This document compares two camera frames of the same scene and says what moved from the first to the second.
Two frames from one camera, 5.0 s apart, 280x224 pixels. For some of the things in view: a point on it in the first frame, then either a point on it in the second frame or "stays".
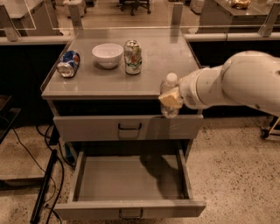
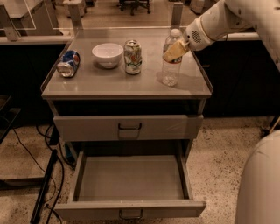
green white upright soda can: x=133 y=57 stays
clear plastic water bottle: x=169 y=86 → x=171 y=70
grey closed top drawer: x=129 y=128 stays
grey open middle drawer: x=130 y=184 stays
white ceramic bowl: x=108 y=54 stays
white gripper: x=190 y=89 → x=194 y=34
